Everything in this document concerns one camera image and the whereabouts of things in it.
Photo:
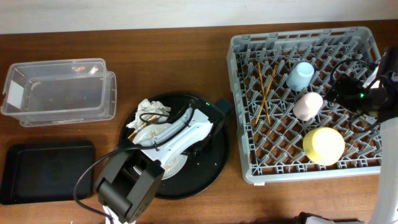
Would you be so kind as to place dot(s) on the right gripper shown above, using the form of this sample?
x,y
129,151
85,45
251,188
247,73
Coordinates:
x,y
344,96

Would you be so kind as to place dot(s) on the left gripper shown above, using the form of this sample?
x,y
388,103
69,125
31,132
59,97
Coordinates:
x,y
216,123

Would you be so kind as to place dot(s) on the pink cup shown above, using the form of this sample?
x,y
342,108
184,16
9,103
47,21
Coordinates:
x,y
308,106

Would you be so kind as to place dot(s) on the light blue cup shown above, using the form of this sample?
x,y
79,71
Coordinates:
x,y
300,76

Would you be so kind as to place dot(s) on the yellow bowl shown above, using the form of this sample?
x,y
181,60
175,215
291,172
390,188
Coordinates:
x,y
324,146

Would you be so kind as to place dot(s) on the wooden chopstick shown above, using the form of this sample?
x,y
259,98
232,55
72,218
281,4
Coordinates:
x,y
269,87
264,102

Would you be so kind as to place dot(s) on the grey plate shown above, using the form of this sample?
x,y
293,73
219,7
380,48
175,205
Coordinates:
x,y
176,164

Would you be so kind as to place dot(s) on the food scraps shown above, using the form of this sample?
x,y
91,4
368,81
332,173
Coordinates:
x,y
155,132

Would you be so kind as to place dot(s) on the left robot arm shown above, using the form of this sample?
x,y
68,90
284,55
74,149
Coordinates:
x,y
121,202

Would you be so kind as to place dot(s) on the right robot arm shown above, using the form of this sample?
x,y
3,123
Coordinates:
x,y
386,204

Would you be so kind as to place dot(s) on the grey dishwasher rack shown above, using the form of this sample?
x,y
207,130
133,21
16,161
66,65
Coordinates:
x,y
274,152

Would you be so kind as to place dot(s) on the round black tray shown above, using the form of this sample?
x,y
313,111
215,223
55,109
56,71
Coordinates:
x,y
188,126

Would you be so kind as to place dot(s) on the gold foil wrapper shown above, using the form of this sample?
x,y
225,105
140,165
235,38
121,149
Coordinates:
x,y
151,119

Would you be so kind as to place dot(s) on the crumpled white napkin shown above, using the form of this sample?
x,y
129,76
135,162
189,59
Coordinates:
x,y
149,112

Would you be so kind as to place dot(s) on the clear plastic bin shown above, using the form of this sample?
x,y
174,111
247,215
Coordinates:
x,y
57,92

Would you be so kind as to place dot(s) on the black rectangular tray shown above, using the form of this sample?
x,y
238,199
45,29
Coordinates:
x,y
44,172

